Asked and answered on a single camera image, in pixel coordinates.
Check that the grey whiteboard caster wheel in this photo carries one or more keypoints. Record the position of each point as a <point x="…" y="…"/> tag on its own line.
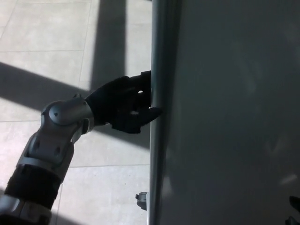
<point x="142" y="199"/>

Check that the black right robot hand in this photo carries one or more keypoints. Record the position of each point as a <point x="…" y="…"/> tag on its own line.
<point x="295" y="203"/>

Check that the large whiteboard with grey frame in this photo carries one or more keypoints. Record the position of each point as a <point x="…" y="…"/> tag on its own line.
<point x="225" y="112"/>

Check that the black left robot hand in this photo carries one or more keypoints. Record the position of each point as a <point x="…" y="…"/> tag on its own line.
<point x="117" y="105"/>

